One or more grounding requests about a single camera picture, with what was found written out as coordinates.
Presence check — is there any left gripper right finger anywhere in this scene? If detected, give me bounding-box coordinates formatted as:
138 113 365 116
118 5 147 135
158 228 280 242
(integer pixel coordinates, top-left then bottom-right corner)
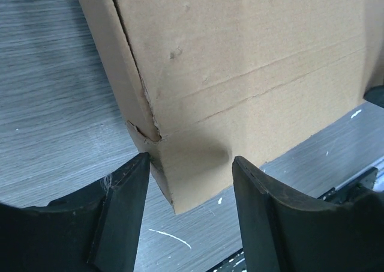
232 156 383 271

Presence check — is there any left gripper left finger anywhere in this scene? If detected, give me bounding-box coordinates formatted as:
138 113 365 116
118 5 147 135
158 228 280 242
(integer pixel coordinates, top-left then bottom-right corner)
1 153 149 271

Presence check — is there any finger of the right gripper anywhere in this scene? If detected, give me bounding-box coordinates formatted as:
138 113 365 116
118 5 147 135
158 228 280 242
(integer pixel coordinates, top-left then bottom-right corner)
364 85 384 108

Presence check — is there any brown cardboard box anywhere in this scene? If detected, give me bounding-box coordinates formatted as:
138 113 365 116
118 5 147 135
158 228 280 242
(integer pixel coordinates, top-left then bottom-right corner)
79 0 383 214

